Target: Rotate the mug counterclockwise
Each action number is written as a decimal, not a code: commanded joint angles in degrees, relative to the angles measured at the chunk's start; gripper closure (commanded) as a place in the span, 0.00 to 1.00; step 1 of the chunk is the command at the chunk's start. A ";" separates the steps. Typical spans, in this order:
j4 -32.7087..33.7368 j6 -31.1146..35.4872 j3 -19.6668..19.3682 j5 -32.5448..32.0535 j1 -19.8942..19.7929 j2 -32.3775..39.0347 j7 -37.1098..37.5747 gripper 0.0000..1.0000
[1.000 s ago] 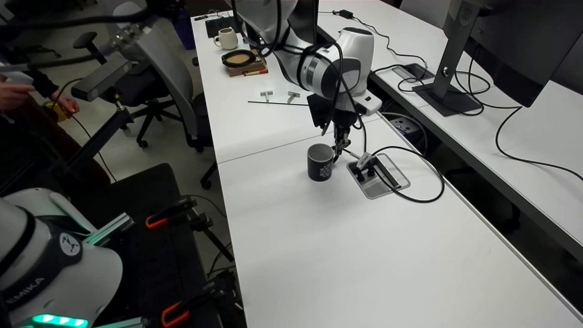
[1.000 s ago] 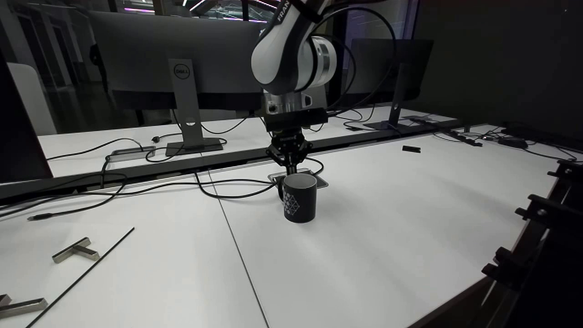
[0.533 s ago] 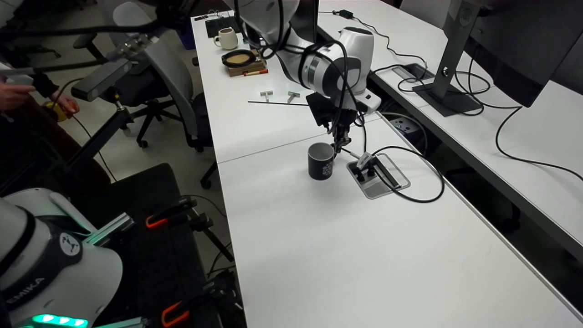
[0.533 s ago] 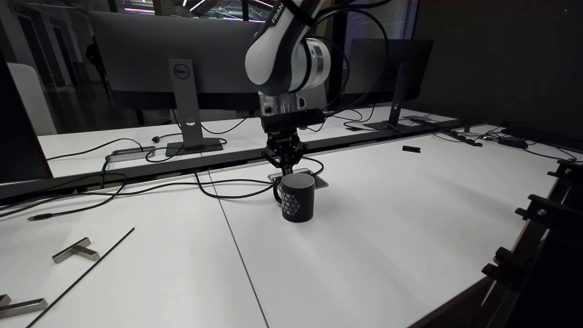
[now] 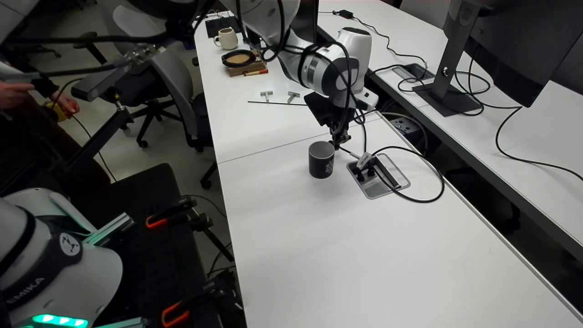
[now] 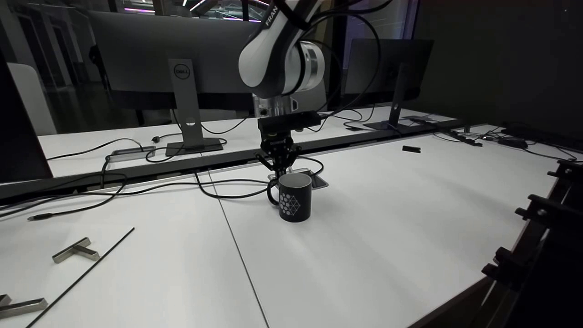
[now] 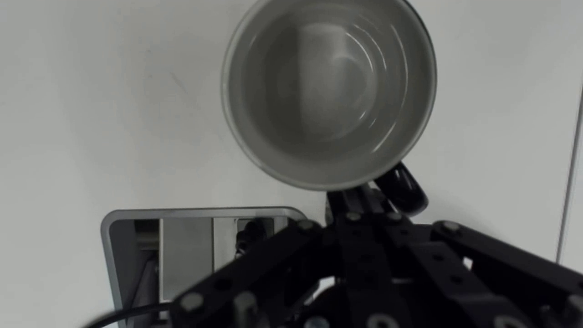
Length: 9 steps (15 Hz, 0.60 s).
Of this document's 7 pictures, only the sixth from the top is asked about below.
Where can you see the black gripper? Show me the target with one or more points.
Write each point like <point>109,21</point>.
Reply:
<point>279,141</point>

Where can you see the black mug with white print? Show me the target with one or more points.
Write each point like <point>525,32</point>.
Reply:
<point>295,201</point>

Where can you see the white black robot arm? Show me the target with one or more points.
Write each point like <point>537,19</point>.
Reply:
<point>260,61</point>

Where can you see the small black block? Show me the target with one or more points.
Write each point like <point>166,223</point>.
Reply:
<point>412,148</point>

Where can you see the black docking hub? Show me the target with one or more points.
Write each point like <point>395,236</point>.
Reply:
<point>133,150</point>

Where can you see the black monitor with thin stand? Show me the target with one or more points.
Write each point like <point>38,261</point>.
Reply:
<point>412,61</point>

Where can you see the Dell monitor with silver stand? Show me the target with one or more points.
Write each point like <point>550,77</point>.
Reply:
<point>138,55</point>

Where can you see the black flat device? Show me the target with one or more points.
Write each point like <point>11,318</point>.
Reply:
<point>512,143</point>

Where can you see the white chair back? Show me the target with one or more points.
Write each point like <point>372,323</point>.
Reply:
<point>29,97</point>

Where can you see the dark flat panel screen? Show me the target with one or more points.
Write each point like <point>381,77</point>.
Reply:
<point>18,134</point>

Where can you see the black clamp rack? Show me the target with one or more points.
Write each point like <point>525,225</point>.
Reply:
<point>557,261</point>

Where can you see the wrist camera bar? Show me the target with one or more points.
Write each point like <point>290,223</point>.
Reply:
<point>284,121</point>

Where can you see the black desk divider rail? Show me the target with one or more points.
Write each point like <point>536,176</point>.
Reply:
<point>211,161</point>

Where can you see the metal T bracket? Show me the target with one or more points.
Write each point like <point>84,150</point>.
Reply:
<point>73,249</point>

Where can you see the flat metal bracket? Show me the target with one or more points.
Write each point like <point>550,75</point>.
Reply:
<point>24,305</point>

